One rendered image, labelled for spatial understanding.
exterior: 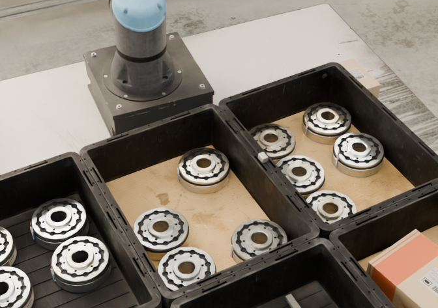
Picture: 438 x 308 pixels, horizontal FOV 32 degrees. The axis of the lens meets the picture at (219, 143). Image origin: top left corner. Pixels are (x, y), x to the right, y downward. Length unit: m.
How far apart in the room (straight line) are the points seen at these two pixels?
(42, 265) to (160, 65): 0.58
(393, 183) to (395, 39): 1.91
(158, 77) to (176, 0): 1.85
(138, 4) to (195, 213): 0.49
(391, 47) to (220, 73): 1.49
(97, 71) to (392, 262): 0.88
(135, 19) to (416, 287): 0.81
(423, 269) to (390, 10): 2.38
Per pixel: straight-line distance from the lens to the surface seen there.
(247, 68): 2.04
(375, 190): 1.56
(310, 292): 1.38
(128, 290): 1.39
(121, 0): 1.70
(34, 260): 1.45
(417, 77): 3.25
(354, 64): 1.96
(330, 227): 1.35
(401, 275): 1.34
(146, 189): 1.54
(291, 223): 1.40
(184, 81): 1.84
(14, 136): 1.89
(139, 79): 1.77
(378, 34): 3.45
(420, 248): 1.38
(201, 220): 1.48
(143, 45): 1.72
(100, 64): 1.89
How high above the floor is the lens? 1.94
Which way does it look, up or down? 43 degrees down
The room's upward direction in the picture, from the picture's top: straight up
